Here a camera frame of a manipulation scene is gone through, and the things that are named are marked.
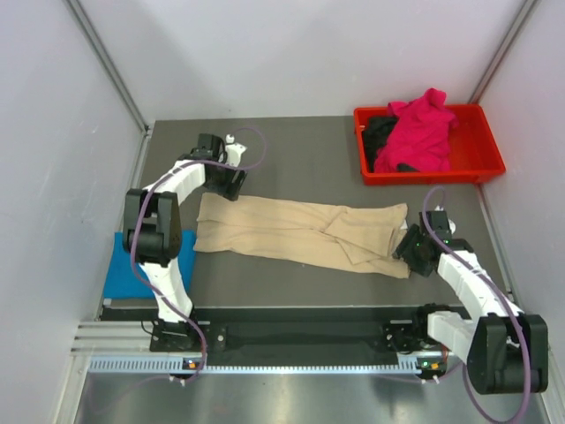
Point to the red plastic bin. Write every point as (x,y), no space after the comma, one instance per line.
(474,155)

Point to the grey slotted cable duct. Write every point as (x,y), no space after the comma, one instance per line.
(179,365)

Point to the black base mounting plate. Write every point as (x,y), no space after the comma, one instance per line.
(261,334)

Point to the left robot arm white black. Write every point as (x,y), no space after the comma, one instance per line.
(152,230)

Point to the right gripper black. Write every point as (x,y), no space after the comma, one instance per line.
(405,251)

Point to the folded blue t shirt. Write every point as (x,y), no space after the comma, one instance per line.
(121,283)

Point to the aluminium frame rail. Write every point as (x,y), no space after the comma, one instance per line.
(109,338)

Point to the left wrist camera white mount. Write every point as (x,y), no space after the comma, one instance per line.
(233,151)

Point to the black t shirt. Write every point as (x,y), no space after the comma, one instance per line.
(377,134)

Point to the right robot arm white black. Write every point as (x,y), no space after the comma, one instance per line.
(503,348)

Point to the pink t shirt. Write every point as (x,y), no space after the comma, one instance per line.
(419,138)

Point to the beige t shirt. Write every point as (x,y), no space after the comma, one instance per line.
(358,240)

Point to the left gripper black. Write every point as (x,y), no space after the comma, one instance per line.
(229,190)

